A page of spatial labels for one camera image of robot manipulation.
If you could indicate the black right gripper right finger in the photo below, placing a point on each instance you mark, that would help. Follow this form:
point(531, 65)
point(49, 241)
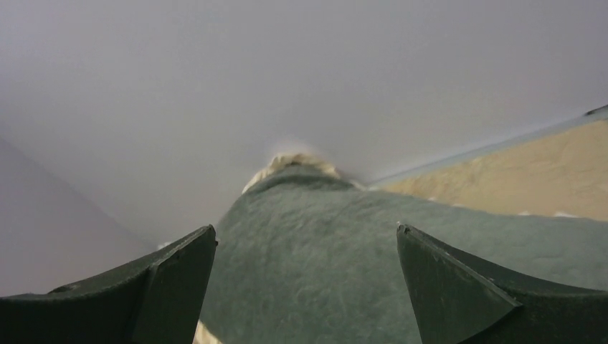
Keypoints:
point(458, 297)

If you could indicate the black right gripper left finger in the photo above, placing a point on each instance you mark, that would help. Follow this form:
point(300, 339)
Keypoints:
point(156, 298)

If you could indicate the dark green cream-frilled pillowcase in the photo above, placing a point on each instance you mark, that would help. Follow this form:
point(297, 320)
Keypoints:
point(307, 256)

